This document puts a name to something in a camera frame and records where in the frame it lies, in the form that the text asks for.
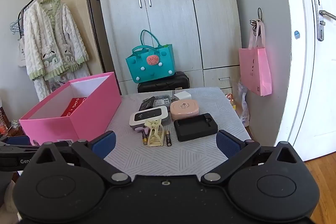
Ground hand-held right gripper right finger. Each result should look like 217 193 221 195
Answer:
202 130 307 187

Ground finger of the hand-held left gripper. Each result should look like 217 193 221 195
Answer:
0 145 40 171
0 135 32 147

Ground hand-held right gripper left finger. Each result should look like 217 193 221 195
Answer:
26 131 132 187

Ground black silicone case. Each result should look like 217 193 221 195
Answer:
173 113 219 142

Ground pink cardboard box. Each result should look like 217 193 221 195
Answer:
19 72 122 146

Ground cream hair claw clip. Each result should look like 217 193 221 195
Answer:
143 119 166 147

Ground white mobile router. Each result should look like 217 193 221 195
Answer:
129 106 169 131

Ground pink round compact case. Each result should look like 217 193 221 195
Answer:
170 99 199 121

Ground black battery pack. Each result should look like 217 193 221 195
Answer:
139 97 157 111

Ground white charger plug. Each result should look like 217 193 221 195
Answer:
173 91 191 102

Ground grey router without cover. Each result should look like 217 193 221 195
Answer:
153 95 173 108

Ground red patterned gift bag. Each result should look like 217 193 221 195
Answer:
0 106 9 136

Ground clear plastic bag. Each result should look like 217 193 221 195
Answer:
231 79 250 127

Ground red printed paper liner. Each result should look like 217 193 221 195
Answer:
60 97 88 117

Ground pink shopping bag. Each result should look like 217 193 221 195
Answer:
238 19 273 97

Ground black suitcase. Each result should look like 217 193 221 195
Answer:
137 71 190 94

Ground teal felt handbag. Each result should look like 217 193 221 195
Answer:
125 29 176 83

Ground white tote bag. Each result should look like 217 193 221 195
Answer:
17 36 27 67

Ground white door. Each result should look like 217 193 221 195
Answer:
273 0 336 161

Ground cream fleece pajama jacket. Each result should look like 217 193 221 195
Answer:
22 0 90 81

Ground black clothes rack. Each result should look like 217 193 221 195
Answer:
18 0 107 72

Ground light wood wardrobe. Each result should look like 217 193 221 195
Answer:
91 0 242 96

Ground wire clothes hangers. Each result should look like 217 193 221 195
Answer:
10 17 24 37

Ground black hair tie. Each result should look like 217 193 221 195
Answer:
249 7 264 37

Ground silver door handle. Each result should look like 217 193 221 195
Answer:
314 0 336 42

